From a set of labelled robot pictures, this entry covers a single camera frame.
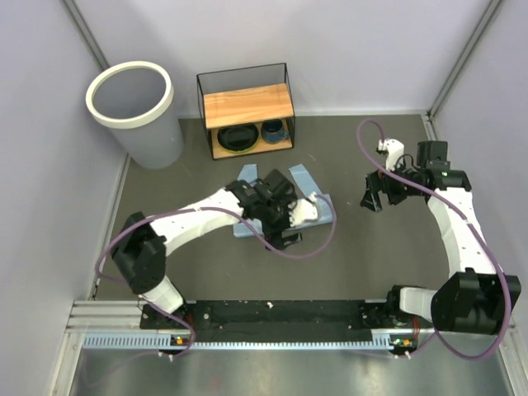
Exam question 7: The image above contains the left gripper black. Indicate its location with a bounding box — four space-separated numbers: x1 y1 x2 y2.
258 191 301 248

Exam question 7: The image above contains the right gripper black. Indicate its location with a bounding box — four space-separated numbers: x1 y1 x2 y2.
359 156 422 213

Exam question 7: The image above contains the light blue trash bag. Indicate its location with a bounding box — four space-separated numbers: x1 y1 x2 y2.
233 164 332 238

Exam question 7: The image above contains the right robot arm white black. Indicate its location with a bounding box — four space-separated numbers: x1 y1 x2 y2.
361 139 505 335

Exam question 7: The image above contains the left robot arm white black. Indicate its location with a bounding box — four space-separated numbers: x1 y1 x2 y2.
111 169 303 328

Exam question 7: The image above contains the white grey trash bin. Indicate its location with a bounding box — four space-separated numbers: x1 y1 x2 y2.
85 60 184 169

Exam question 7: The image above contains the black plate green rim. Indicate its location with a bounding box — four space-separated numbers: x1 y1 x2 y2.
217 124 259 153

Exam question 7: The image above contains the dark blue mug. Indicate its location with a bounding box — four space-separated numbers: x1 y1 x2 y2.
261 119 290 144

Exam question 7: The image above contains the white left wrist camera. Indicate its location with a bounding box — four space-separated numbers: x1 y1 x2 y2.
287 191 326 229

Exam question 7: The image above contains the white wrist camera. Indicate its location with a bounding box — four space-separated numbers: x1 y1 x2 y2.
376 139 405 171
287 191 326 229

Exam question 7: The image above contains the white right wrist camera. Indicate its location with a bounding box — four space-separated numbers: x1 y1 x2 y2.
376 139 405 171

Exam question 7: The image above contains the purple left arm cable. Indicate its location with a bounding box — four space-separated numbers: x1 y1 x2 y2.
95 193 338 360

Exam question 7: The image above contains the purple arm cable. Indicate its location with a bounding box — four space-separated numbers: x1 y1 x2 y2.
95 193 338 360
355 119 515 364

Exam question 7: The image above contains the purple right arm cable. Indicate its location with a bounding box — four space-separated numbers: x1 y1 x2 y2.
355 119 515 364

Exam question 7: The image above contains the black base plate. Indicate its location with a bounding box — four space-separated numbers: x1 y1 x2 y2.
139 299 434 342

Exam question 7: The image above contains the black wire wooden shelf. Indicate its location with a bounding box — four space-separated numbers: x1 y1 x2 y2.
196 62 296 160

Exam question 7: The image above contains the slotted grey cable duct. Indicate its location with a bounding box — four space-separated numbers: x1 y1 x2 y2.
82 332 417 352

